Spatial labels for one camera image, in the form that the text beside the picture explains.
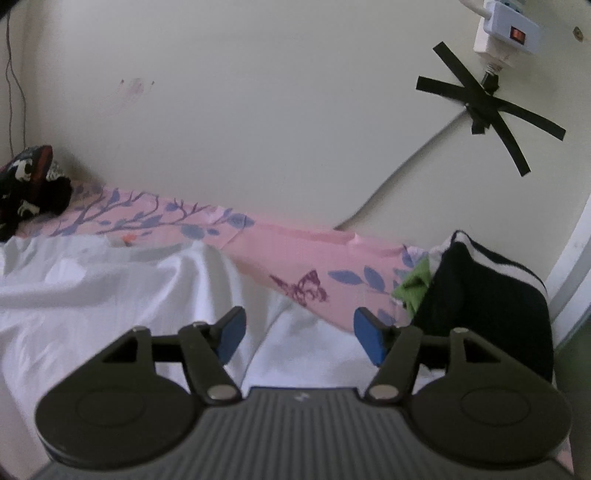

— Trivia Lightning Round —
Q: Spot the black garment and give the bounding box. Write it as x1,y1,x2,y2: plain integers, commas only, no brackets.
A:
412,230,554,382

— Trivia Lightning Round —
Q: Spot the black tape cross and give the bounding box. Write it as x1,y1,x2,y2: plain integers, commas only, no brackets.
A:
416,42,566,177

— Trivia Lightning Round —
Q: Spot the white door frame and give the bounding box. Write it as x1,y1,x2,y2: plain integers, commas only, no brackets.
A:
546,199,591,350

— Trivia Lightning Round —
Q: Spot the white cloth garment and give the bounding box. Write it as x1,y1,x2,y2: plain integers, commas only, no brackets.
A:
1,236,376,479

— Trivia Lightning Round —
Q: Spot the white power strip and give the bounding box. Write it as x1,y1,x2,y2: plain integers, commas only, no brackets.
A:
460,0,541,69

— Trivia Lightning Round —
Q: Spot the black patterned clothing pile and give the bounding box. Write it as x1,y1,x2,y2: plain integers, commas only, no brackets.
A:
0,145,73,242

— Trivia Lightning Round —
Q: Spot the green small garment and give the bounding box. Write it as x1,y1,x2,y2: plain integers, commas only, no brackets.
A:
393,257,432,318

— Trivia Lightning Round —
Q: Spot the white power cord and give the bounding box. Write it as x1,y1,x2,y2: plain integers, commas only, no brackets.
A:
332,103,472,231

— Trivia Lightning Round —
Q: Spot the thin black wall cable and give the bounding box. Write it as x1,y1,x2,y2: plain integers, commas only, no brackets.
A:
3,8,29,160

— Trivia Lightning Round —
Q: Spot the pink floral bed sheet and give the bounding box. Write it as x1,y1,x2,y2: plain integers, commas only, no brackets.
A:
17,182,426,330

